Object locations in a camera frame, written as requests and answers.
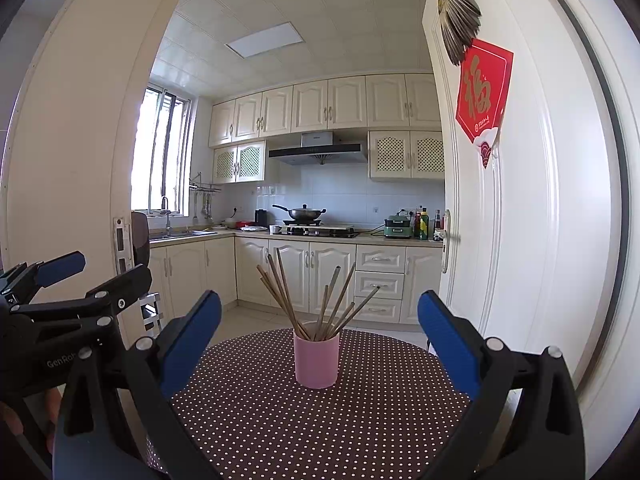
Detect hanging feather fan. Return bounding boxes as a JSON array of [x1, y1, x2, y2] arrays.
[[432, 0, 483, 67]]

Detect pink cup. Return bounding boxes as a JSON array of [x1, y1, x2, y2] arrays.
[[293, 321, 341, 389]]

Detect steel sink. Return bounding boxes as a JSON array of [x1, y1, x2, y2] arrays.
[[149, 229, 218, 241]]

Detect metal door latch plate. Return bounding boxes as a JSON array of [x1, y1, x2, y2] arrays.
[[113, 216, 132, 275]]

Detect green electric cooker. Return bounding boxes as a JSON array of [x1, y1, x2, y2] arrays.
[[383, 214, 413, 240]]

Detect cream lattice door cabinet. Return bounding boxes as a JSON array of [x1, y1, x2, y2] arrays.
[[212, 141, 267, 185], [368, 130, 446, 180]]

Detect ceiling light panel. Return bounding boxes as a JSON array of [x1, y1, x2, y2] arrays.
[[225, 21, 307, 59]]

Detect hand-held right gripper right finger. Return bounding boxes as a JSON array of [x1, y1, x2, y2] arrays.
[[417, 290, 586, 480]]

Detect white door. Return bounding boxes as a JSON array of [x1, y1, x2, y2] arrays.
[[422, 0, 631, 461]]

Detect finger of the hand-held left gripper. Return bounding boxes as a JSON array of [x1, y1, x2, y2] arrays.
[[0, 251, 87, 306], [25, 264, 153, 344]]

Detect gas stove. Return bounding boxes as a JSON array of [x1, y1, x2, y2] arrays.
[[282, 221, 360, 239]]

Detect wall utensil rail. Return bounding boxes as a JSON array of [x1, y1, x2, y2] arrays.
[[189, 171, 222, 221]]

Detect range hood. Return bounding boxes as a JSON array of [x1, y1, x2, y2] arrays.
[[268, 131, 368, 166]]

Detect cream upper wall cabinets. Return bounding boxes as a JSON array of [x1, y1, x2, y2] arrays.
[[207, 73, 443, 148]]

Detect cream cabinet drawer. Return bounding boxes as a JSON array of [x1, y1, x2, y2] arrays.
[[355, 271, 405, 301], [352, 297, 402, 324], [356, 245, 407, 273]]

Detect red paper door decoration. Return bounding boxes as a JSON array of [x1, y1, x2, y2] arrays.
[[455, 37, 514, 170]]

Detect cream lower kitchen cabinets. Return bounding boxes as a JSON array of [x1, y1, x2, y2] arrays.
[[147, 235, 445, 328]]

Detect white door handle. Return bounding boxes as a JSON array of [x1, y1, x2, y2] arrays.
[[441, 209, 461, 274]]

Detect person's left hand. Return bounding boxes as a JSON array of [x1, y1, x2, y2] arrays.
[[0, 390, 63, 453]]

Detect bunch of wooden chopsticks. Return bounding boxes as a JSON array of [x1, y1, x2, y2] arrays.
[[256, 247, 381, 342]]

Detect metal wok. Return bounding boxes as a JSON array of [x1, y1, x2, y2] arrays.
[[272, 204, 327, 223]]

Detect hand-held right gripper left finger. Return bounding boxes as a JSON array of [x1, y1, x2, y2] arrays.
[[52, 290, 222, 480]]

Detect kitchen window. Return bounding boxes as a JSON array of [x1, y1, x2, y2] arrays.
[[131, 85, 193, 216]]

